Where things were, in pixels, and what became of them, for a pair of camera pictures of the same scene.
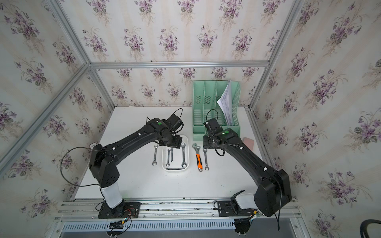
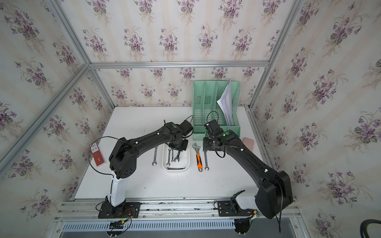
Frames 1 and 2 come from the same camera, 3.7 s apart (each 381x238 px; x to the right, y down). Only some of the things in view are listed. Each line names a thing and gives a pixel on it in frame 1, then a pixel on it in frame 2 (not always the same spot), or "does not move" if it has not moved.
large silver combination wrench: (183, 145) → (177, 157)
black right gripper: (205, 145) does not move
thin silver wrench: (168, 157) does not move
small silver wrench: (154, 161) does not move
